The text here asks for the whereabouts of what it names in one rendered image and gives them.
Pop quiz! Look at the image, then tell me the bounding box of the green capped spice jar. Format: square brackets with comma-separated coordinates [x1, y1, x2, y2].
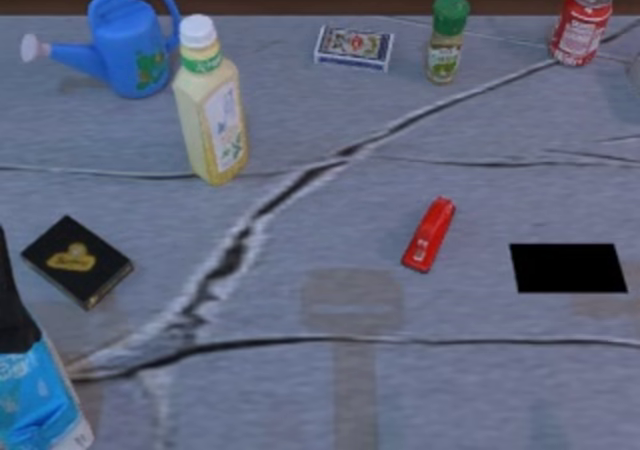
[426, 0, 472, 86]

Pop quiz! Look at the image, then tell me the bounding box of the red soda can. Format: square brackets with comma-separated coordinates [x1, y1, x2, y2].
[548, 0, 614, 68]

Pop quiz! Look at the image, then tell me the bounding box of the black box gold emblem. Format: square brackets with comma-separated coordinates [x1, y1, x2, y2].
[20, 214, 136, 312]

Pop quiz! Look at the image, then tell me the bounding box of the red stapler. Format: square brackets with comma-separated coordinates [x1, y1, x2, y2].
[401, 195, 457, 273]

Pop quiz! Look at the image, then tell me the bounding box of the yellow juice bottle white cap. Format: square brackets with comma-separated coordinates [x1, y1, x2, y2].
[171, 13, 251, 188]

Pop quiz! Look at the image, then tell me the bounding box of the black bottle blue label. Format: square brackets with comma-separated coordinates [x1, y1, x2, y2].
[0, 225, 95, 450]

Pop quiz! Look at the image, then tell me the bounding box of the blue white card box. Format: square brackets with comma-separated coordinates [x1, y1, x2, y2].
[313, 24, 395, 74]

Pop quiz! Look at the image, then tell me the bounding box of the blue plastic watering can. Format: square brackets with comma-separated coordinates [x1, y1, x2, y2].
[19, 0, 183, 100]

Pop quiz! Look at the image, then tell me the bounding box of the black rectangle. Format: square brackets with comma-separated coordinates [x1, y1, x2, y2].
[508, 242, 629, 295]

